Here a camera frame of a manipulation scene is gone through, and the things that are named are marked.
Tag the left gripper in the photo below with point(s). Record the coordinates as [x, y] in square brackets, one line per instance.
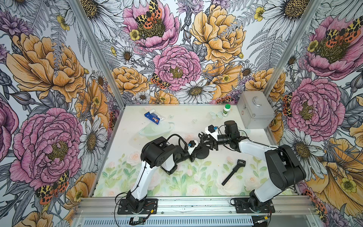
[193, 155]

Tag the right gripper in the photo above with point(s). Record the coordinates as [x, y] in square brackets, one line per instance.
[213, 141]

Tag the black round stand base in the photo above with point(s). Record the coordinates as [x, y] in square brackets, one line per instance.
[202, 152]

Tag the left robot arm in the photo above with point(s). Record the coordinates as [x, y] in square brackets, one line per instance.
[156, 154]

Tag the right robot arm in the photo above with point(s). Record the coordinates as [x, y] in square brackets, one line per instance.
[284, 168]

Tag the white green-capped pill bottle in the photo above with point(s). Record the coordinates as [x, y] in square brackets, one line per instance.
[226, 110]

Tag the blue gauze bandage packet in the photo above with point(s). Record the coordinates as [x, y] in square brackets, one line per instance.
[154, 117]

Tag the silver first aid case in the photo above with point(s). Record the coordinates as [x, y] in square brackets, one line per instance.
[255, 110]

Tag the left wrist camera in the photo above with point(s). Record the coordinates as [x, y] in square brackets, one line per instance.
[192, 145]

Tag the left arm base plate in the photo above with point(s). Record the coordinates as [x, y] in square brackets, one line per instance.
[145, 206]

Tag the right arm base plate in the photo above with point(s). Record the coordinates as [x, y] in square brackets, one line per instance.
[252, 205]

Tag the aluminium front rail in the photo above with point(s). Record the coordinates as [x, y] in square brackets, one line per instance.
[195, 206]

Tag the white vented cable duct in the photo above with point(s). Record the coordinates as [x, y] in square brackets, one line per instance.
[170, 221]

